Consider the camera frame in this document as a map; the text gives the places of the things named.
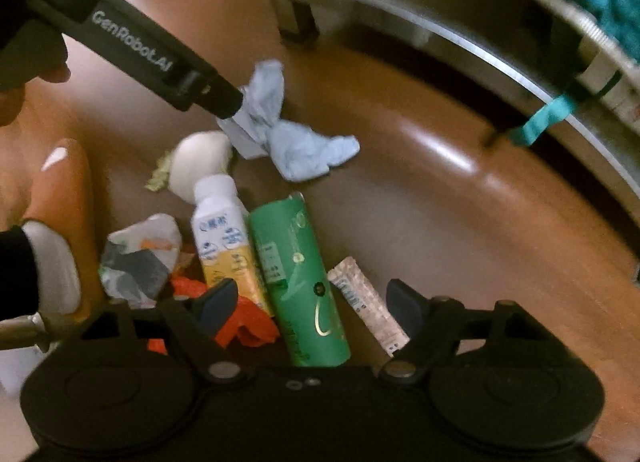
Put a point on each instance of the light blue tissue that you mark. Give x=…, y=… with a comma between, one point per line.
x=258, y=130

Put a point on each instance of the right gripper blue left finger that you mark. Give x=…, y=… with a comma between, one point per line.
x=214, y=308

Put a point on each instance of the small pink white packet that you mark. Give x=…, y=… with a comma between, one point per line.
x=368, y=304

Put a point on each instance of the green cylindrical can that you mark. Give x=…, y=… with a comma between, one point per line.
x=298, y=286

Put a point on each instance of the person's foot in slipper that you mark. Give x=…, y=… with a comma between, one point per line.
x=49, y=262

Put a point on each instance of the white yellow drink bottle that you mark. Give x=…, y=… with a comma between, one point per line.
x=220, y=231

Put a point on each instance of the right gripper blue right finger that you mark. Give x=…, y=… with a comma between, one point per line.
x=412, y=311

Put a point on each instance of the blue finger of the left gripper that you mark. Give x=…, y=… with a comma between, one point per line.
x=215, y=94

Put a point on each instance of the person's left hand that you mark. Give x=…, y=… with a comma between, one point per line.
x=37, y=51

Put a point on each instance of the crumpled grey white wrapper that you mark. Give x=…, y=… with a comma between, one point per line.
x=138, y=260

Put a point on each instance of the orange net wrapper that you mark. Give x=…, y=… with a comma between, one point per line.
x=249, y=324

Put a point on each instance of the metal stool frame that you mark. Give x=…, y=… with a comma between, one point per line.
x=550, y=59

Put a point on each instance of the white foam wrap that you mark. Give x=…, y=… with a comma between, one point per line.
x=199, y=155

